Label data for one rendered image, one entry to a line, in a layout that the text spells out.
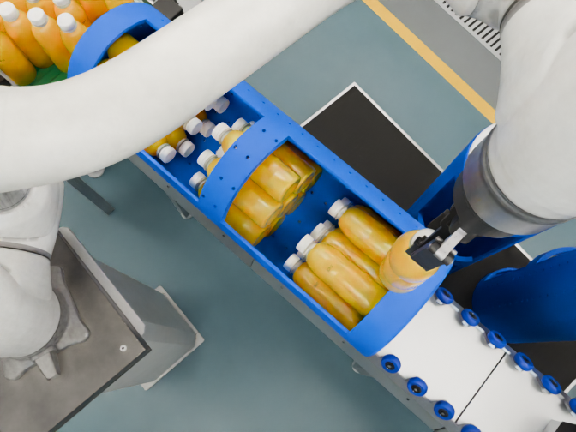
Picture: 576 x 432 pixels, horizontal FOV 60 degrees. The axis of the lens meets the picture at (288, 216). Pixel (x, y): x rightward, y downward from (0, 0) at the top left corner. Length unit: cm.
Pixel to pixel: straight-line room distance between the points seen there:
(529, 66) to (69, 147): 28
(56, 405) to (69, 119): 88
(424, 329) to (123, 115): 102
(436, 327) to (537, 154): 96
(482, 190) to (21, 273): 80
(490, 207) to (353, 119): 185
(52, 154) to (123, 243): 194
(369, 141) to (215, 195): 129
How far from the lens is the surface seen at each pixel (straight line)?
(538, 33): 34
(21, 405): 120
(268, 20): 35
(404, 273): 71
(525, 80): 34
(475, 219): 46
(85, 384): 114
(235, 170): 97
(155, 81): 34
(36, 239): 103
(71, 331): 114
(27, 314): 100
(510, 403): 132
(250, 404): 214
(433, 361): 126
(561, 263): 157
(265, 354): 213
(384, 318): 94
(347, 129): 221
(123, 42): 118
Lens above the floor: 213
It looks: 75 degrees down
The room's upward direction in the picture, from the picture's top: 4 degrees clockwise
